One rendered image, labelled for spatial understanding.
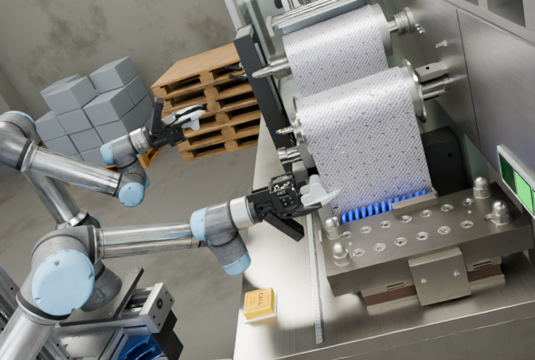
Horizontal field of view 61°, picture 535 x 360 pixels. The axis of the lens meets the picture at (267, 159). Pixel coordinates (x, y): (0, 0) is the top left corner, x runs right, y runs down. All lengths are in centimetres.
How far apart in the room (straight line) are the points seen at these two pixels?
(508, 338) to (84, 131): 449
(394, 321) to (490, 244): 25
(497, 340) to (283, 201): 52
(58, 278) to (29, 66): 542
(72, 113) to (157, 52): 115
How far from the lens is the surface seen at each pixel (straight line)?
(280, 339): 108
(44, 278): 102
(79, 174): 147
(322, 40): 120
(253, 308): 114
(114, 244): 119
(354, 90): 102
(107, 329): 172
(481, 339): 108
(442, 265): 97
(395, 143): 105
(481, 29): 79
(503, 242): 100
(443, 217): 103
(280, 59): 125
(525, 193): 81
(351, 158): 104
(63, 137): 523
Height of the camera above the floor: 167
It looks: 25 degrees down
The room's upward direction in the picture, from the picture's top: 22 degrees counter-clockwise
